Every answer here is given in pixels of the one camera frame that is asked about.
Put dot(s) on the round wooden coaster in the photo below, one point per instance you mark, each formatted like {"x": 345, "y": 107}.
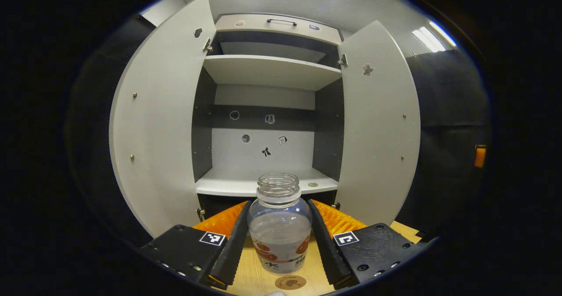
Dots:
{"x": 290, "y": 283}

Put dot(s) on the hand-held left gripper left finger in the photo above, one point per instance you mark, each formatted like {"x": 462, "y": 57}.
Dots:
{"x": 235, "y": 252}

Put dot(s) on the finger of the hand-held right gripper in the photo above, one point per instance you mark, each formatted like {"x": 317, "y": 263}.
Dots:
{"x": 480, "y": 156}

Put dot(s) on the white cabinet door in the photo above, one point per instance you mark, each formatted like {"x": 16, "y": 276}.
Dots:
{"x": 158, "y": 133}
{"x": 377, "y": 146}

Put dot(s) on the clear bottle with red label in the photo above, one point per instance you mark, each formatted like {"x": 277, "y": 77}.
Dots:
{"x": 279, "y": 230}

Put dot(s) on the white cabinet drawer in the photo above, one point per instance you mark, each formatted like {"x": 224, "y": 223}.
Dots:
{"x": 254, "y": 29}

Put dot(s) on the white cabinet shelf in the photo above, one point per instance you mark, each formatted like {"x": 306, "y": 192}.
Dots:
{"x": 268, "y": 70}
{"x": 228, "y": 184}

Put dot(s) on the narrow ceiling light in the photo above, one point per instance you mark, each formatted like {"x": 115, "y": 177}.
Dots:
{"x": 432, "y": 37}

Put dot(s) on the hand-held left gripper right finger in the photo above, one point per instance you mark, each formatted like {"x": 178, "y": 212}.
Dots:
{"x": 325, "y": 252}

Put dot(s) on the black backdrop cloth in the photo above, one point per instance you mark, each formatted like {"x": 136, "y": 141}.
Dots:
{"x": 448, "y": 155}

